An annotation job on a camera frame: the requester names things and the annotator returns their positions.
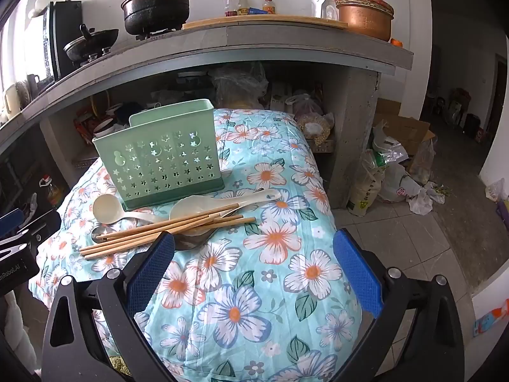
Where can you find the white round soup ladle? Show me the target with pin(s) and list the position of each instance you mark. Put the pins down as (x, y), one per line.
(107, 208)

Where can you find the cooking oil bottle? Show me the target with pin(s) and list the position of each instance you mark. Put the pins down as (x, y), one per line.
(51, 191)

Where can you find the stainless steel spoon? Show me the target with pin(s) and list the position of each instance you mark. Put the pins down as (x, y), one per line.
(95, 234)

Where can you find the stack of white bowls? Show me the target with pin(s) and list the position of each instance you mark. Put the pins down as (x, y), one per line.
(101, 127)

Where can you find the white plastic bags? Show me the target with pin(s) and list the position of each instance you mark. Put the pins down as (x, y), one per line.
(401, 185)

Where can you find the black gas stove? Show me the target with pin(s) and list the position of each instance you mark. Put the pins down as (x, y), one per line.
(157, 32)

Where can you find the concrete kitchen counter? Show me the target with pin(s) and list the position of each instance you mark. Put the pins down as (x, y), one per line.
(298, 38)

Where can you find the black wok with lid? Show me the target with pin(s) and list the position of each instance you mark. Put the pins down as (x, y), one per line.
(91, 41)

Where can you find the white jar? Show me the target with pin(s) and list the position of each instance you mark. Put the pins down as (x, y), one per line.
(10, 97)

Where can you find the pink plastic bag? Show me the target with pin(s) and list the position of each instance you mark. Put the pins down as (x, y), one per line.
(306, 107)

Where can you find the blue white seasoning packet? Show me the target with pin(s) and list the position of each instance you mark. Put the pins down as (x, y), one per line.
(257, 10)

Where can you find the large clear plastic bag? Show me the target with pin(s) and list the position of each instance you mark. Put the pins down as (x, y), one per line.
(238, 83)

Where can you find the sauce bottle orange label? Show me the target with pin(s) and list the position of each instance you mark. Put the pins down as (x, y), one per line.
(269, 3)

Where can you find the large white serving spoon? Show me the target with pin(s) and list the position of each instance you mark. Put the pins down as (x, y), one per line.
(191, 207)

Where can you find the dark sauce bottle red label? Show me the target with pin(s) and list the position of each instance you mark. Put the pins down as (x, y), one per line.
(229, 6)

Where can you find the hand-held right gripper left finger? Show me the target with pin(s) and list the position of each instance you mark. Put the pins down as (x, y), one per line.
(153, 270)

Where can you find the green plastic utensil basket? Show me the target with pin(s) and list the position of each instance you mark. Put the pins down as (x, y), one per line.
(159, 159)

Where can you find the sauce bottle yellow cap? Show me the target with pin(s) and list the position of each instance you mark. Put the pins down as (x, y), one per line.
(243, 4)

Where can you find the floral blanket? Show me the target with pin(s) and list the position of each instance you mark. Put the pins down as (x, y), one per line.
(246, 286)

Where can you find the white rice sack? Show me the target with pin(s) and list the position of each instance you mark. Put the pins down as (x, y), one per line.
(366, 191)

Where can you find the copper pot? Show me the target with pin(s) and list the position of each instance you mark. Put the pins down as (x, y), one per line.
(364, 24)

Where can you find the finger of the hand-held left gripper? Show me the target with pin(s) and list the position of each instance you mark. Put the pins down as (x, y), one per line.
(43, 227)
(10, 223)

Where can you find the wooden cutting board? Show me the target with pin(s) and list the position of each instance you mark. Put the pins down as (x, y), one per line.
(262, 21)

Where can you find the bag of yellow kernels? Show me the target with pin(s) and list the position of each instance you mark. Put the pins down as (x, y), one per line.
(318, 129)

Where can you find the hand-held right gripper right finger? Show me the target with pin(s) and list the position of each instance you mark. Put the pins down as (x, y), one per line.
(358, 274)

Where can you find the pile of wooden chopsticks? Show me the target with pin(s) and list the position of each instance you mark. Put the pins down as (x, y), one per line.
(179, 227)

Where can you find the clear plastic cup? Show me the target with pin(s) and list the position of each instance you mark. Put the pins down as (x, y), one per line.
(330, 11)

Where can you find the large black pot steel lid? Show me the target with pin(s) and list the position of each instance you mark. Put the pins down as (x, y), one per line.
(157, 8)

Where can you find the cardboard box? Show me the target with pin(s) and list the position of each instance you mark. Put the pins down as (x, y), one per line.
(401, 127)

